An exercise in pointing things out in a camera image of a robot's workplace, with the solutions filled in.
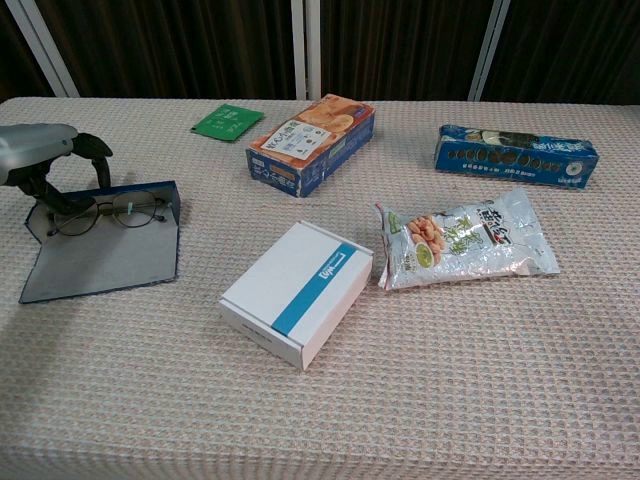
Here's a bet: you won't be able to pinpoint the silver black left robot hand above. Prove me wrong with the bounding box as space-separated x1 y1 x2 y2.
0 123 114 216

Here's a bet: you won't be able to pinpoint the thin-framed eyeglasses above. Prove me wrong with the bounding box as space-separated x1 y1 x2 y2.
47 190 169 238

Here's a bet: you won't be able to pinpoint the blue glasses case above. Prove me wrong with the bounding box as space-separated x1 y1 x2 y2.
18 179 181 305

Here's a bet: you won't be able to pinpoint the green flat packet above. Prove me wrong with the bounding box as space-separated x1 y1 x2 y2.
189 103 265 143

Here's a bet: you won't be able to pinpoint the orange and blue cracker box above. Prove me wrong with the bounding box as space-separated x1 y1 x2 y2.
245 93 376 199

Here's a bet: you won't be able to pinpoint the pink waffle tablecloth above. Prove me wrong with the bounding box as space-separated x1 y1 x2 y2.
0 96 640 480

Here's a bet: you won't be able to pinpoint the white box with blue stripe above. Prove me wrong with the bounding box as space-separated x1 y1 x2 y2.
217 221 375 371

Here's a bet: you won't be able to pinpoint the dark brown curtain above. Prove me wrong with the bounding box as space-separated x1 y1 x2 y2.
0 0 640 106

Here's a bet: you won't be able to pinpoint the silver peanut snack bag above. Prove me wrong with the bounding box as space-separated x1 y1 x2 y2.
374 187 561 291

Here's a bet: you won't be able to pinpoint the blue cookie package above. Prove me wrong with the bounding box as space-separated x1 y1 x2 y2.
433 123 600 190

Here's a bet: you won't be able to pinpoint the slanted white frame post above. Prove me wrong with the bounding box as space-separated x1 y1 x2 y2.
4 0 81 99
467 0 511 103

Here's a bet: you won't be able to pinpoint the upright white frame post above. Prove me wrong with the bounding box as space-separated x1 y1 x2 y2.
290 0 308 100
305 0 322 100

